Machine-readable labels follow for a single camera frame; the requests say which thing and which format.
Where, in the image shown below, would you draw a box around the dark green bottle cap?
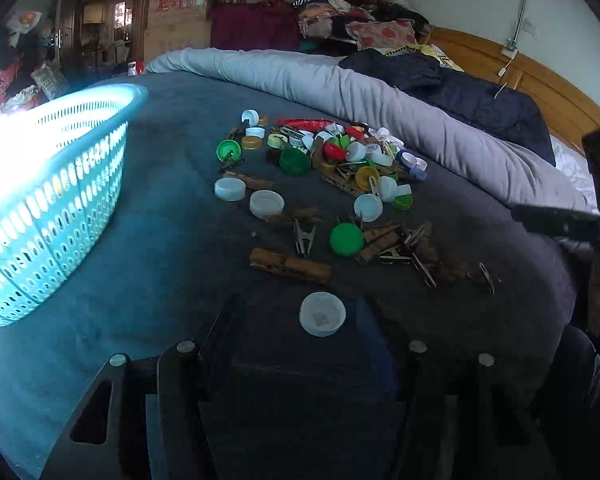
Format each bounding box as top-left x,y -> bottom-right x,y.
279,148 -> 312,177

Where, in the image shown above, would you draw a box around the light green bottle cap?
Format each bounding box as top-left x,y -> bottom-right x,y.
215,139 -> 242,162

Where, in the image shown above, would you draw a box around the long wooden clothespin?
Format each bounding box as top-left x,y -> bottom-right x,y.
249,247 -> 332,284

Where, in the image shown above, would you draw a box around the red floral pillow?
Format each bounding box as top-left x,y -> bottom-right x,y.
346,20 -> 417,50

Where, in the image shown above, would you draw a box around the magenta cloth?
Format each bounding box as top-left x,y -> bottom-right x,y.
210,0 -> 301,51

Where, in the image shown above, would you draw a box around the green bottle cap front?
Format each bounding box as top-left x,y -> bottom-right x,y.
329,222 -> 365,257

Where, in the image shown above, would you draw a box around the turquoise plastic basket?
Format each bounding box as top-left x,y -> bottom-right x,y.
0,84 -> 148,327

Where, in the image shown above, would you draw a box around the navy blue blanket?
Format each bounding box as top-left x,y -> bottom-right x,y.
339,49 -> 556,166

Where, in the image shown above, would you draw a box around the wicker chair with clutter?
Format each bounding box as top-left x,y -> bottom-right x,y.
0,10 -> 70,115

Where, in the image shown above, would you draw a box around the yellow bottle cap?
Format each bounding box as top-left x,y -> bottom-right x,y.
354,166 -> 380,192

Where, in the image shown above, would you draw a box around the red plastic chili toy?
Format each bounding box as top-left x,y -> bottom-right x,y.
276,118 -> 332,133

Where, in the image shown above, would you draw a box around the small green bottle cap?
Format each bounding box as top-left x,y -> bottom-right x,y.
391,194 -> 414,211

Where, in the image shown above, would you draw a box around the grey rolled quilt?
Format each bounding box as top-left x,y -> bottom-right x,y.
146,48 -> 594,212

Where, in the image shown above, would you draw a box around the white ribbed bottle cap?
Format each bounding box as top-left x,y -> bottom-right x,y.
249,190 -> 285,219

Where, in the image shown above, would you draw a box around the stacked cardboard boxes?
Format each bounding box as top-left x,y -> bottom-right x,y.
143,0 -> 212,63

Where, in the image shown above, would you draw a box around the red bottle cap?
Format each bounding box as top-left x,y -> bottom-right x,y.
323,142 -> 347,162

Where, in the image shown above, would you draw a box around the blue bottle cap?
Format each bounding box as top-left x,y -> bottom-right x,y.
396,151 -> 428,182

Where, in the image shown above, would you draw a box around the metal clip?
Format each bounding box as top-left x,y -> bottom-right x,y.
294,218 -> 316,258

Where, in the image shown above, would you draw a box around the wooden headboard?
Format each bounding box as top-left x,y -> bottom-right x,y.
427,27 -> 600,152

